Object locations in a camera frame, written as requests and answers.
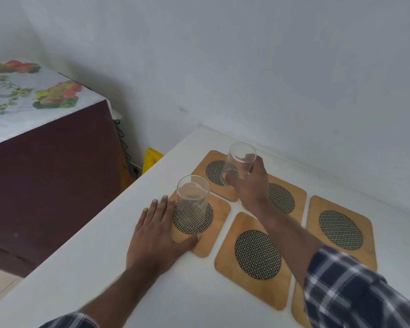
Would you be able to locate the person's right hand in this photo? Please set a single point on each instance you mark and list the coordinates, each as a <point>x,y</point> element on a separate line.
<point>251,191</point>

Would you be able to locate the person's left hand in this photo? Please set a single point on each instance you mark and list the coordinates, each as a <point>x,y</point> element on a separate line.
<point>153,240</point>

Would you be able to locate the person's left middle finger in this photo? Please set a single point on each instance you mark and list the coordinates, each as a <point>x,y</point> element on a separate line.
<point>164,213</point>

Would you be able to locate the person's right thumb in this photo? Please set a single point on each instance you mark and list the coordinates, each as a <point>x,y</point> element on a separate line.
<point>231,179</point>

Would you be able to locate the person's left little finger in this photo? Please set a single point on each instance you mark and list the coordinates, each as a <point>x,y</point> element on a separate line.
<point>142,222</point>

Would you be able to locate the person's left thumb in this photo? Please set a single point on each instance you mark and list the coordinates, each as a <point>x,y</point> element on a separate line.
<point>188,243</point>

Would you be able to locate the clear drinking glass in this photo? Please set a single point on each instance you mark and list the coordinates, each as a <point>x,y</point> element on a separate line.
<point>237,160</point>
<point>193,201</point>

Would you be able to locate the person's left forearm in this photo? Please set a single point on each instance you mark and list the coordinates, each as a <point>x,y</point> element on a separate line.
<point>123,297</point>

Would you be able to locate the person's right forearm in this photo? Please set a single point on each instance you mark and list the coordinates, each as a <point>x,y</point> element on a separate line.
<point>287,242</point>

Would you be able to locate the yellow plastic object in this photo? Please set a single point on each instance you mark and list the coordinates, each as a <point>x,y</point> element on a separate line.
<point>152,160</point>

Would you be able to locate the group of wooden mesh coasters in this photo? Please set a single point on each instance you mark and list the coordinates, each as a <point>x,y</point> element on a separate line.
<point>259,256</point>

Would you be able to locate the black refrigerator condenser coil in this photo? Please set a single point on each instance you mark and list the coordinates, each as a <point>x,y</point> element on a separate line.
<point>123,141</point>

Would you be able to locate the maroon refrigerator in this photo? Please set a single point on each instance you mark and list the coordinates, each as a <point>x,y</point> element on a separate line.
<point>54,187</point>

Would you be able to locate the plaid shirt sleeve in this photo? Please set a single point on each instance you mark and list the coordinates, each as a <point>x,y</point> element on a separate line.
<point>358,297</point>
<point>71,321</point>

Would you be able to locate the floral plastic cover cloth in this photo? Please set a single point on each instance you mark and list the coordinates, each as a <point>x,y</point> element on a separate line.
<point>27,95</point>

